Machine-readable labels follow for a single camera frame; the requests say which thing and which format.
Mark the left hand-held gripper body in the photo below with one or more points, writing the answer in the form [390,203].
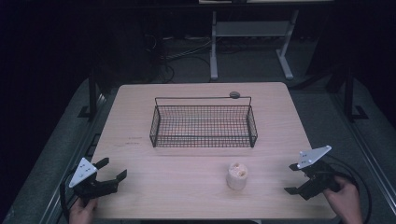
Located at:
[82,171]

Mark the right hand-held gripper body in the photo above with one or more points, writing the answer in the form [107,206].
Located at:
[314,155]

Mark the person's left hand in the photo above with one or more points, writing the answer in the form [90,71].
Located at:
[81,214]

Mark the person's right hand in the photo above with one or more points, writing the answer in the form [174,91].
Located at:
[344,202]

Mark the beige loofah piece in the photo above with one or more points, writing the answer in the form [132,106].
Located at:
[237,176]

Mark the black upright stand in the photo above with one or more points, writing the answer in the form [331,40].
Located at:
[92,93]
[349,93]

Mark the small grey round knob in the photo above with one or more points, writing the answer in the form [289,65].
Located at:
[234,95]

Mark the white metal stand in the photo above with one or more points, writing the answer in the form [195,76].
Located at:
[252,28]

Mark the aluminium frame rail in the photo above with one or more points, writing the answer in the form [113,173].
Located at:
[70,161]
[367,155]

